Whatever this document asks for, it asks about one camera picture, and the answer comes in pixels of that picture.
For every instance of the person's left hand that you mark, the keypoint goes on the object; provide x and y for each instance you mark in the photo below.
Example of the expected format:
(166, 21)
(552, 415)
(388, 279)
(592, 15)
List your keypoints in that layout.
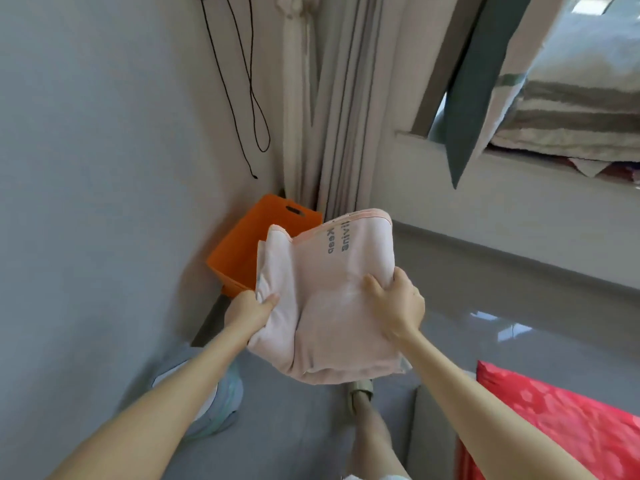
(248, 315)

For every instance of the person's right hand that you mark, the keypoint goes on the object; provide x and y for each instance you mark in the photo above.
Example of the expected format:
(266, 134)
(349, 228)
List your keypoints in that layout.
(398, 307)

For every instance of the pink bear print bedsheet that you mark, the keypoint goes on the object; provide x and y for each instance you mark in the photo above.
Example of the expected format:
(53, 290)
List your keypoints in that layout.
(330, 295)

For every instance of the floral white pillow grey trim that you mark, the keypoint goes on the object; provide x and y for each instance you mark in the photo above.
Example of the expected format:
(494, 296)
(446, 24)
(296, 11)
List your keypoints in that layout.
(590, 85)

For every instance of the person's left forearm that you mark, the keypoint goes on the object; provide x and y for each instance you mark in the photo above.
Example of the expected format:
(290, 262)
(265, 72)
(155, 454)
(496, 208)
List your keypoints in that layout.
(150, 415)

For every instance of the person's right forearm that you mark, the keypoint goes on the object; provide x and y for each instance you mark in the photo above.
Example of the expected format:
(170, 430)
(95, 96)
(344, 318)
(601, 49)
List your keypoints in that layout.
(480, 415)

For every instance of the person's right leg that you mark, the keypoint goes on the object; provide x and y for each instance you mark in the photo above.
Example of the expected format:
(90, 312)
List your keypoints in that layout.
(378, 445)

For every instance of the orange plastic basket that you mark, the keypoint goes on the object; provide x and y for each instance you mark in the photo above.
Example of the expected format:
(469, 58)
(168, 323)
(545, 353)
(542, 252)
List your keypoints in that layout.
(240, 255)

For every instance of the grey lidded trash can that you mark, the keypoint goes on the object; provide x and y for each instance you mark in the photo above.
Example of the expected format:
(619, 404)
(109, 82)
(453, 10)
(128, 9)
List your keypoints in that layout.
(225, 400)

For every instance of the white window sill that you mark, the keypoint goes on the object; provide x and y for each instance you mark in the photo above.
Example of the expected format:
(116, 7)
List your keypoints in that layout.
(480, 160)

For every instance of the red floral mattress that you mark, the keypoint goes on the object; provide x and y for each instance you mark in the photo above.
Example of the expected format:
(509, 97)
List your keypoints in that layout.
(560, 425)

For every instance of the grey curtain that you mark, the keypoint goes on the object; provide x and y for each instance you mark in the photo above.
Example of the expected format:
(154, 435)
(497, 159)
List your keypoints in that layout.
(335, 95)

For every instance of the folded bedding on windowsill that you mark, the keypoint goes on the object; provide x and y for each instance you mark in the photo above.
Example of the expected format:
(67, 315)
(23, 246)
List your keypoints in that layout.
(475, 65)

